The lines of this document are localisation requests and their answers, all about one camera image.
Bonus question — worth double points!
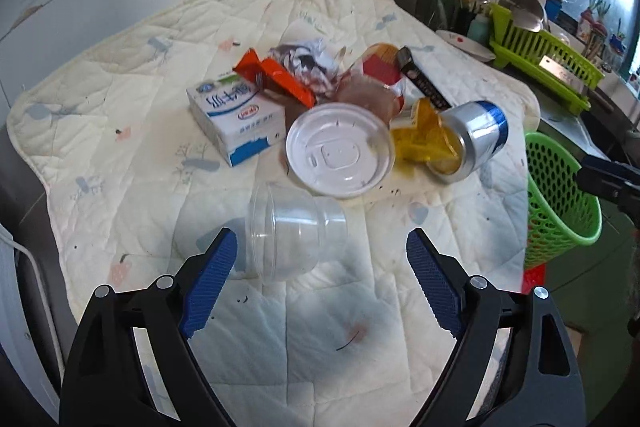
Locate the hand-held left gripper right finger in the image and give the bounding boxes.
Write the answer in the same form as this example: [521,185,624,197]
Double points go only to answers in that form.
[406,227,586,427]

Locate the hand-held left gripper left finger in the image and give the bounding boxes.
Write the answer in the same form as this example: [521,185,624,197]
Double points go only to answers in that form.
[60,227,238,427]

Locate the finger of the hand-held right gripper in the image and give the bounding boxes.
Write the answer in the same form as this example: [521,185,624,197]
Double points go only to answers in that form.
[575,156,640,228]

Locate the green plastic basket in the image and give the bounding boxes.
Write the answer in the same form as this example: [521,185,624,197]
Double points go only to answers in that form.
[522,132,603,270]

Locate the clear plastic cup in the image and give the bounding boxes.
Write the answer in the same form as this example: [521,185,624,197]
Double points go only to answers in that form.
[247,183,348,282]

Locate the orange snack wrapper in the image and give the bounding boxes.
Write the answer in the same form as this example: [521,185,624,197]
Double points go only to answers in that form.
[234,49,317,108]

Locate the red and yellow snack packet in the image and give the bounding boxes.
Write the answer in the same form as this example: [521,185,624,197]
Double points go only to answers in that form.
[350,43,421,112]

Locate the grey paper wrapper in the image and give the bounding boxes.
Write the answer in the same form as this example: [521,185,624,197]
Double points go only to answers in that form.
[267,38,346,100]

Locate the red plastic stool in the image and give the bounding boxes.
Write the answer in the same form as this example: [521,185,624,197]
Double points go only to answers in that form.
[522,262,548,293]

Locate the steel cleaver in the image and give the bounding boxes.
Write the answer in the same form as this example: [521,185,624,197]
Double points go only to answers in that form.
[537,55,613,112]

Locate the green dish rack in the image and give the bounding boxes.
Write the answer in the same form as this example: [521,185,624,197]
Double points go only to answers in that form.
[489,2,606,115]

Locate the cream quilted blanket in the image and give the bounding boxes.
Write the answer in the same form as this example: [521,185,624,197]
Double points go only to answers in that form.
[6,0,541,427]

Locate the silver and blue can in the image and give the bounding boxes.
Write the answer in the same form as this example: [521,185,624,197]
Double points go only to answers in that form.
[430,101,509,184]

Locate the yellow plastic wrapper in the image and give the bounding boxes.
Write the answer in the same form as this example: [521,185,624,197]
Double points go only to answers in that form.
[390,98,463,175]

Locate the white plastic lid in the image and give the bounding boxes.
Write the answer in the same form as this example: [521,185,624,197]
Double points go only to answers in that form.
[285,103,396,198]

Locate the potted green plants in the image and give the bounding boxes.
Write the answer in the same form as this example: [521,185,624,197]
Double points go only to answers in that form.
[580,0,628,62]

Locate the blue and white milk carton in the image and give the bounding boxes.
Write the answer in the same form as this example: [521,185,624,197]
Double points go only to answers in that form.
[186,74,287,168]

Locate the brown plastic cup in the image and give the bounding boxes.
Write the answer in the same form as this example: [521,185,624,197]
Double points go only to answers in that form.
[336,74,401,122]

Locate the metal bowl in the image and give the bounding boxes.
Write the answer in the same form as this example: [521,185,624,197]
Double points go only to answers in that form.
[498,0,547,32]

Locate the teal bottle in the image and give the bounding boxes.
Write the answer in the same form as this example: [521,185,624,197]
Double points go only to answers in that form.
[467,14,493,42]

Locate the white plate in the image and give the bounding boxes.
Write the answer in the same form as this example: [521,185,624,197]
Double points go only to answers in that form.
[435,29,497,62]

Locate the long black box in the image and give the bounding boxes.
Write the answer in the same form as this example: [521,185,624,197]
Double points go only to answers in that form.
[396,47,453,110]

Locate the dark utensil holder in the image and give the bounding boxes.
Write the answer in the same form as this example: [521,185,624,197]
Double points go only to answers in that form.
[415,0,476,35]

